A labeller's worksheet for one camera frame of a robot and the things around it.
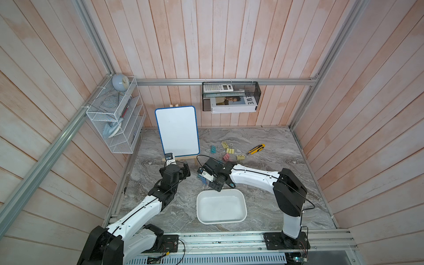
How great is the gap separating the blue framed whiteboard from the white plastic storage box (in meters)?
0.27

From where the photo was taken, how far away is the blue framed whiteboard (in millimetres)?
838

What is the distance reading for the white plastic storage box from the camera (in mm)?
800
